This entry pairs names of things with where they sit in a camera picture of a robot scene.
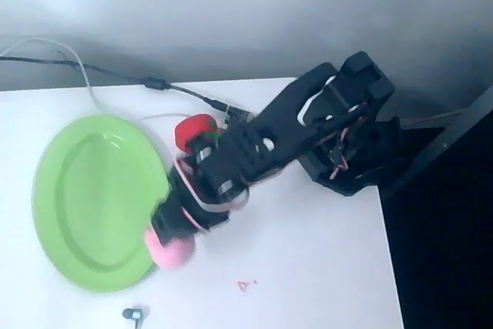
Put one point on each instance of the red plush strawberry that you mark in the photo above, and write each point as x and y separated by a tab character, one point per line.
188	128

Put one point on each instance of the silver black earbud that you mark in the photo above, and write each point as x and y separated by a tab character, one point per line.
133	313

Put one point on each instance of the dark furniture beside table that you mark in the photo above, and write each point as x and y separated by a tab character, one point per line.
443	229

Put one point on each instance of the pink round toy fruit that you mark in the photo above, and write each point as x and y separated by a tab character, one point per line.
173	257

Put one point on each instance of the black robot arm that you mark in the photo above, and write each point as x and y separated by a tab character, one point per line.
285	132

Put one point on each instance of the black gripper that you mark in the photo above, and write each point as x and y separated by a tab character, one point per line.
168	225

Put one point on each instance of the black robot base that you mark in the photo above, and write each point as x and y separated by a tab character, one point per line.
358	167

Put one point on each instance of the small controller circuit board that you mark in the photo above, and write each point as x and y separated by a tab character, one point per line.
240	114

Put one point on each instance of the green oval plate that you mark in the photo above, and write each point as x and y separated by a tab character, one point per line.
100	205

